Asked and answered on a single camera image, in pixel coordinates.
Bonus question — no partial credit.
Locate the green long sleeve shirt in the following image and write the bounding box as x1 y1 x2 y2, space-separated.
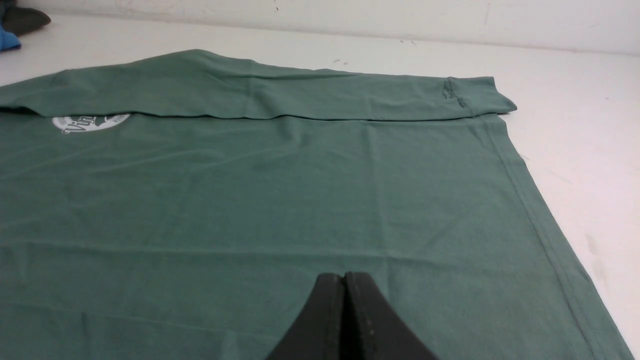
1 50 634 360

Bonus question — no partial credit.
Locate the dark grey shirt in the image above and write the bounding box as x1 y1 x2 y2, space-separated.
1 6 51 37

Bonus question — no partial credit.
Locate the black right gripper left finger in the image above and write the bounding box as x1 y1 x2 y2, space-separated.
267 273 345 360

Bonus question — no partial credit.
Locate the blue shirt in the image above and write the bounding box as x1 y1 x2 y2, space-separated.
0 25 22 52

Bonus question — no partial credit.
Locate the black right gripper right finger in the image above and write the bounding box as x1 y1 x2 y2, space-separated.
343 272 438 360

